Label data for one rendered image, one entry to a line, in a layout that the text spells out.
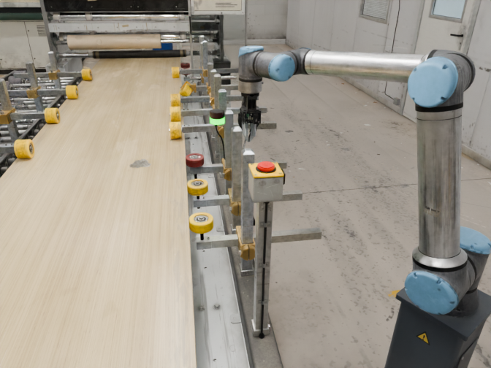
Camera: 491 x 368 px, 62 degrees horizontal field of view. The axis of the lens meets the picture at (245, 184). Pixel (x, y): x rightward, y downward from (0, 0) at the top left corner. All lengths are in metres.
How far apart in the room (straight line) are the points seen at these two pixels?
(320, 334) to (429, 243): 1.07
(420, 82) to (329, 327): 1.46
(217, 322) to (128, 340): 0.46
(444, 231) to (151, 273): 0.82
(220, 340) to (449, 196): 0.79
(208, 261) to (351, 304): 1.04
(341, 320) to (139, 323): 1.47
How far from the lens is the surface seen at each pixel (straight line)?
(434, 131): 1.17
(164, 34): 4.00
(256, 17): 10.53
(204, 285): 1.51
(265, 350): 1.21
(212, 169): 1.79
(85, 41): 4.01
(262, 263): 1.06
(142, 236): 1.29
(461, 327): 1.57
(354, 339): 2.24
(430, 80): 1.14
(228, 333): 1.35
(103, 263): 1.21
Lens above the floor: 1.63
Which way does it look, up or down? 28 degrees down
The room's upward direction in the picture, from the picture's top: 1 degrees clockwise
